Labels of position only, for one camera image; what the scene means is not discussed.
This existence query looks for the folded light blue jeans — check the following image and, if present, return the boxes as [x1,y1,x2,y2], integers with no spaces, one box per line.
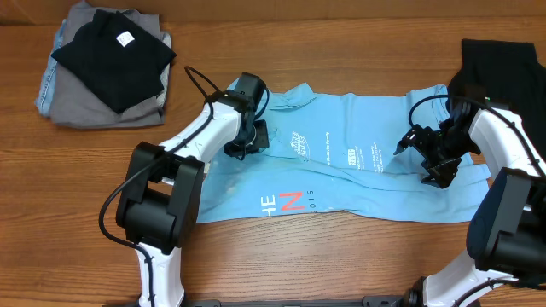
[34,19,67,118]

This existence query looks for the folded black shirt with tag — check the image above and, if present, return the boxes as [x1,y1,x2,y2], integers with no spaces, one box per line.
[52,9,176,113]

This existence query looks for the light blue printed t-shirt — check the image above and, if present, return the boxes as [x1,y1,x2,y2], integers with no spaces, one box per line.
[198,84,490,223]

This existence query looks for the black garment on right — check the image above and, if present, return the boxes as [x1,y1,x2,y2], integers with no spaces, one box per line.
[448,38,545,157]

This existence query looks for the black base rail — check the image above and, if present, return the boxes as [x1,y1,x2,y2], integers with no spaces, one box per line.
[179,293,423,307]

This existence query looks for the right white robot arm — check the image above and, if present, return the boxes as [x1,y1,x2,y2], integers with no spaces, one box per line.
[391,84,545,306]

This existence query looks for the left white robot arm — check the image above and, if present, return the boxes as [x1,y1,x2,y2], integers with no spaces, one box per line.
[98,72,270,306]

